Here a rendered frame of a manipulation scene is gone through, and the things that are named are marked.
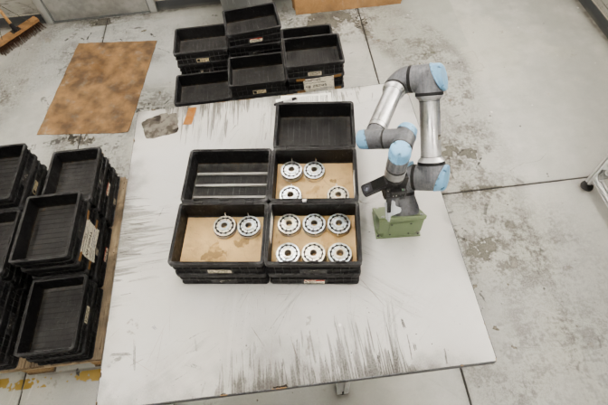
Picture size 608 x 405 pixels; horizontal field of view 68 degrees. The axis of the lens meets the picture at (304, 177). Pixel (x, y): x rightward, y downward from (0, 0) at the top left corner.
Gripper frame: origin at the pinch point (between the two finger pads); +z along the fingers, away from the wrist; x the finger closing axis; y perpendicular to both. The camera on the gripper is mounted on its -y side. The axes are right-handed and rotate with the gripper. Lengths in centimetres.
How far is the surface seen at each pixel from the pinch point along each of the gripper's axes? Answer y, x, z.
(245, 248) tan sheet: -57, 4, 25
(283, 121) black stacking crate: -31, 74, 20
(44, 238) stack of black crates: -168, 48, 62
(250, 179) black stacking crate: -52, 40, 23
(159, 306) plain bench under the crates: -98, -10, 40
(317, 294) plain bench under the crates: -29, -17, 37
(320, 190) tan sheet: -19.7, 27.1, 21.5
